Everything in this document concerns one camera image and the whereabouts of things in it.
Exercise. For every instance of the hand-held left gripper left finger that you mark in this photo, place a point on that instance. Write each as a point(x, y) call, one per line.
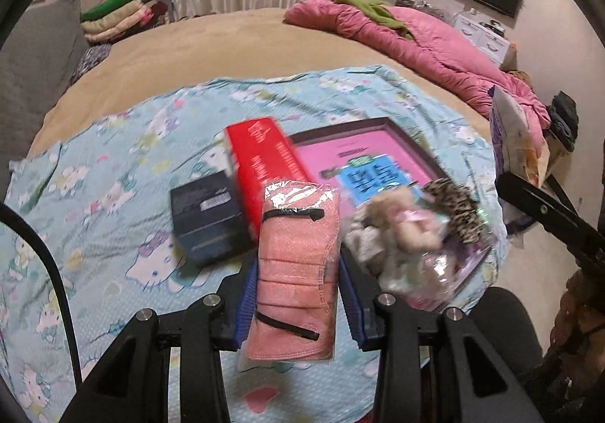
point(248, 309)

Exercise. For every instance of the green cloth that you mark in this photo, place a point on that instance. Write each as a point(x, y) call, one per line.
point(373, 7)

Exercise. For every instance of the black bag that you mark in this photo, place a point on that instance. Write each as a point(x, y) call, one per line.
point(565, 120)

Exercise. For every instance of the dark brown shallow box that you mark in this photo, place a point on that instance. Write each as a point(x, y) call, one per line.
point(416, 146)

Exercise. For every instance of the leopard print scrunchie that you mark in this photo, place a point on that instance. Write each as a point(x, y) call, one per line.
point(453, 205)

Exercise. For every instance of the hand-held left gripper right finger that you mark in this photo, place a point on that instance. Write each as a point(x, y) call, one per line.
point(352, 309)

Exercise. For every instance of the patterned pillow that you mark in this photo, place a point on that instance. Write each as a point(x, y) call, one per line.
point(513, 134)

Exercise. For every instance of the teddy bear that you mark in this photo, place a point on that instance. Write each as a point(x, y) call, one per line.
point(406, 220)

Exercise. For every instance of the pink and blue book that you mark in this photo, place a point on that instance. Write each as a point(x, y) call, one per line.
point(326, 158)

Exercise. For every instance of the grey quilted sofa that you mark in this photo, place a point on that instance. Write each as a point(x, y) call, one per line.
point(38, 54)

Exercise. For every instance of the black box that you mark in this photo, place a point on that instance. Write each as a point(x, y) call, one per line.
point(208, 220)

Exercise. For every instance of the person's right hand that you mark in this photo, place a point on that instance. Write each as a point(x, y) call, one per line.
point(574, 314)

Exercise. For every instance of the dark floral pillow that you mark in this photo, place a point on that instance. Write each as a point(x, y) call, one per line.
point(90, 61)

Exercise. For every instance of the white drawer cabinet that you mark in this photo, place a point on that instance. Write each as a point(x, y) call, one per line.
point(482, 33)

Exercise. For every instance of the white floral scrunchie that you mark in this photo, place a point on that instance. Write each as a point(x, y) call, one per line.
point(366, 236)

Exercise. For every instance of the pink quilt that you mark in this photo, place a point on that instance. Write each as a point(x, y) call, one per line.
point(425, 45)

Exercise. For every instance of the red tissue pack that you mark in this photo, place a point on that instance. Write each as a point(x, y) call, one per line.
point(264, 158)

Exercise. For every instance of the light blue cartoon printed blanket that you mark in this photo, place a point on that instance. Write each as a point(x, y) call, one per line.
point(118, 158)

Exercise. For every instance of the pink face mask packet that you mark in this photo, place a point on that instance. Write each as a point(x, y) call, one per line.
point(293, 262)

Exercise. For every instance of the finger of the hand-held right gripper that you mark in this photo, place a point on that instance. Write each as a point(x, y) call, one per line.
point(543, 211)
point(565, 194)

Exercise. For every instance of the small green patterned tissue packet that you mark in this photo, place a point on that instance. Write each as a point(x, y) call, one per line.
point(411, 283)

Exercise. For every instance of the stack of folded clothes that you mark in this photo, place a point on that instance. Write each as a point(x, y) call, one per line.
point(118, 12)

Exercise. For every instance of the tan bed blanket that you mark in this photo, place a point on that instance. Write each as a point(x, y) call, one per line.
point(189, 54)

